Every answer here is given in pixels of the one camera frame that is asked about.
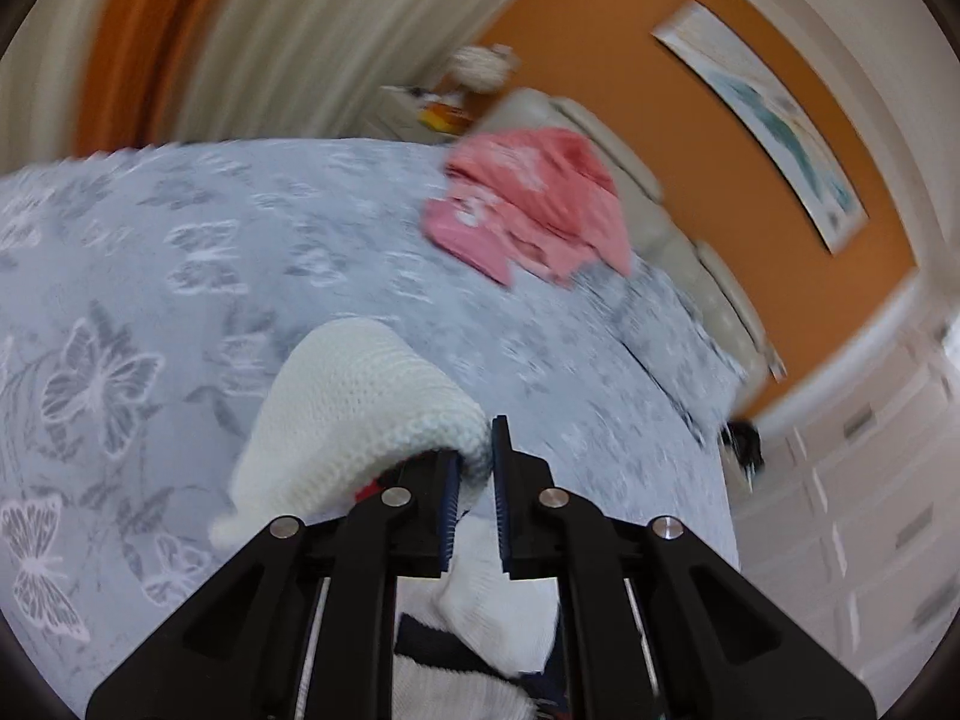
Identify framed wall painting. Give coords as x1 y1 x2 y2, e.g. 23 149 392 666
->
652 0 867 254

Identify grey butterfly pillow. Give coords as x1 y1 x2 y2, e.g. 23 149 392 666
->
608 255 747 445

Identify black item on nightstand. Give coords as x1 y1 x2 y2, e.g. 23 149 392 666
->
721 419 766 491

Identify beige leather headboard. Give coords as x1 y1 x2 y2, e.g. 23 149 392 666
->
472 88 779 415

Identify white red black knit sweater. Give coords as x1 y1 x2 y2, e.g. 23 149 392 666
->
210 317 562 718

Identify white wardrobe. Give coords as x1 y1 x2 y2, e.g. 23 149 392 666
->
731 319 958 710

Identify left white nightstand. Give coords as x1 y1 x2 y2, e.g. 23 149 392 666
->
356 86 475 145

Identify pink clothes pile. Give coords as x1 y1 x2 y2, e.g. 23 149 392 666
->
420 127 633 288

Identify white feather lamp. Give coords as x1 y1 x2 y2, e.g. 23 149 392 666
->
448 44 519 94

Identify cream and orange curtain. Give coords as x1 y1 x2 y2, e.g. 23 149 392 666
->
2 0 511 171

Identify grey butterfly bedspread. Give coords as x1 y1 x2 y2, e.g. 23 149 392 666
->
2 140 737 712

